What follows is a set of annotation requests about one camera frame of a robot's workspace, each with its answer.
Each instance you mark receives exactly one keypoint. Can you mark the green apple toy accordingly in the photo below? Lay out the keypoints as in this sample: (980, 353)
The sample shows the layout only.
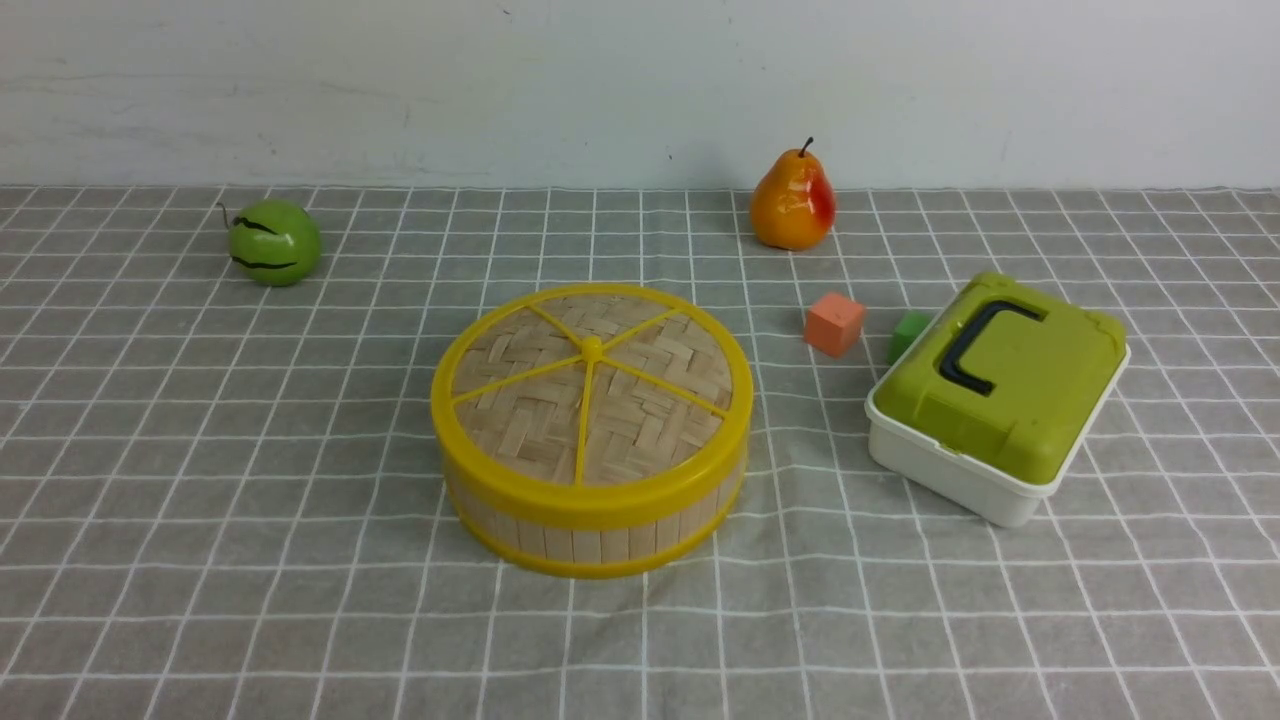
(273, 241)

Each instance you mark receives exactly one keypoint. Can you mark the grey checked tablecloth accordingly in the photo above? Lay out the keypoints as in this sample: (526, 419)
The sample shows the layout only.
(222, 501)

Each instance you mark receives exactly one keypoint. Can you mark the bamboo steamer basket yellow rim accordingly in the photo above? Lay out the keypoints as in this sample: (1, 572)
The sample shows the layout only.
(595, 554)

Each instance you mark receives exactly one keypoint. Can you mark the orange cube block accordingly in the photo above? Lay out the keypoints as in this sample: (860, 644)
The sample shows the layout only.
(833, 324)

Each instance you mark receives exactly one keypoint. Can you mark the green cube block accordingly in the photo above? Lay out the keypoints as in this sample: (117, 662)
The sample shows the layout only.
(909, 328)

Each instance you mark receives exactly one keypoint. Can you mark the white box with green lid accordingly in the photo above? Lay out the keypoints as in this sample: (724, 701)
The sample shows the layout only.
(991, 402)

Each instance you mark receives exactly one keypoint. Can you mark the yellow woven steamer lid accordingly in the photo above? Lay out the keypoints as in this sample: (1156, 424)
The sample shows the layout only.
(594, 406)

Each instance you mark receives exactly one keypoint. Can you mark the orange red pear toy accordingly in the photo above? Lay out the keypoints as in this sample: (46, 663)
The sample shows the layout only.
(794, 206)

